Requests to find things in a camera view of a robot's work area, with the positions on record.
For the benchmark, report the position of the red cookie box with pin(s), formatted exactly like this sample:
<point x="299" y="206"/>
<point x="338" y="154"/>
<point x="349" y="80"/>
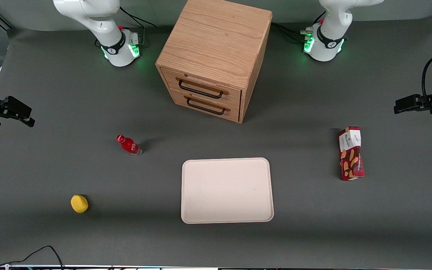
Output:
<point x="351" y="157"/>

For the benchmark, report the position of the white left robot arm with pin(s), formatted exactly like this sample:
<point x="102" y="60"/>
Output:
<point x="328" y="41"/>

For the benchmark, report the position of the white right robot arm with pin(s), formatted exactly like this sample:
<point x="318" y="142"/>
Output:
<point x="107" y="30"/>

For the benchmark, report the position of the beige plastic tray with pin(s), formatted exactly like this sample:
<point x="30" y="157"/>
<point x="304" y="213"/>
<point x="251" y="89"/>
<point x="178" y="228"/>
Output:
<point x="226" y="190"/>

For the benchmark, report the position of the yellow lemon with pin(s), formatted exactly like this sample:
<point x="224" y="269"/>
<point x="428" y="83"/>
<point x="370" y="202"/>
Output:
<point x="79" y="203"/>

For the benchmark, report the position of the red soda bottle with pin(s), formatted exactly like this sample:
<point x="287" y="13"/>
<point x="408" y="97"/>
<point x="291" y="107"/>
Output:
<point x="129" y="145"/>

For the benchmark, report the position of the wooden drawer front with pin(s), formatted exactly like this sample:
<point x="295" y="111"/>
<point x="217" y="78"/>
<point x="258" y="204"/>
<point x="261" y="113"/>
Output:
<point x="234" y="114"/>
<point x="171" y="80"/>

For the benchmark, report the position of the wooden drawer cabinet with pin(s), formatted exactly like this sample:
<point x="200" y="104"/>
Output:
<point x="216" y="45"/>

